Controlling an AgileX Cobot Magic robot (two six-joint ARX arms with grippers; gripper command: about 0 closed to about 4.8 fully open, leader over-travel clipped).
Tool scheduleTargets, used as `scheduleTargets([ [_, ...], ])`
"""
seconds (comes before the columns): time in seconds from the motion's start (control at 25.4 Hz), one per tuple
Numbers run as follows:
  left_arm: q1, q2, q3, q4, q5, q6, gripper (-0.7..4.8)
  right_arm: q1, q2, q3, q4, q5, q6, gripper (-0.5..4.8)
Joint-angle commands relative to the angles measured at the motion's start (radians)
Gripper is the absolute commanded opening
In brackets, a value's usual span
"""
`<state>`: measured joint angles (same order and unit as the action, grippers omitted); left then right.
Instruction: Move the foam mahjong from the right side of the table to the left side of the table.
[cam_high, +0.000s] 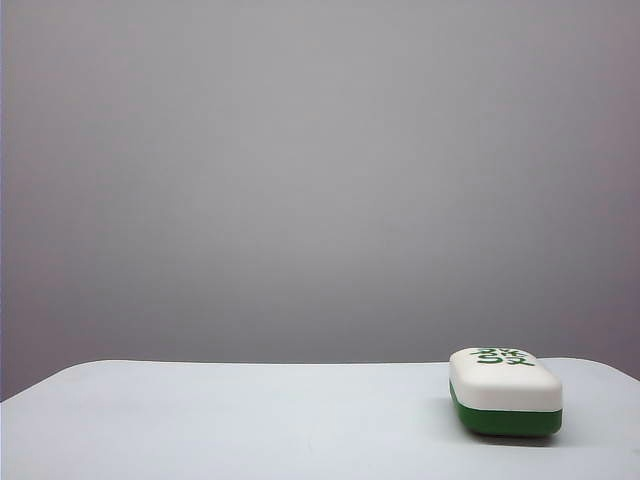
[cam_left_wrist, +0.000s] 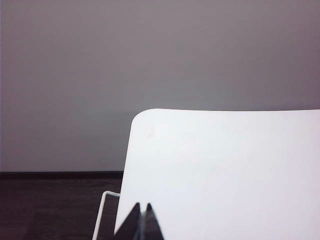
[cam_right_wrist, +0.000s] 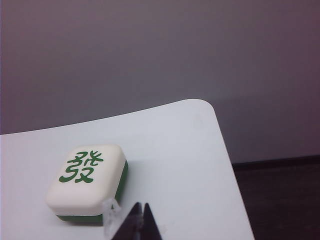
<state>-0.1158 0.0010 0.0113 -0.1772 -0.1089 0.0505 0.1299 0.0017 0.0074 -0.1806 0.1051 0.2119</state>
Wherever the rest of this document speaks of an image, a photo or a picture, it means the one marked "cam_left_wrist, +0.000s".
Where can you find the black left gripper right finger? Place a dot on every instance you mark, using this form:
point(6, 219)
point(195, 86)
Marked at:
point(151, 225)

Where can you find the dark wall baseboard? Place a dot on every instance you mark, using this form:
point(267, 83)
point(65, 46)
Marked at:
point(60, 175)

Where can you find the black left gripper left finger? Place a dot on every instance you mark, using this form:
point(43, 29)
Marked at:
point(131, 222)

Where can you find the white metal table leg frame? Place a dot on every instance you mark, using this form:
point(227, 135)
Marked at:
point(100, 215)

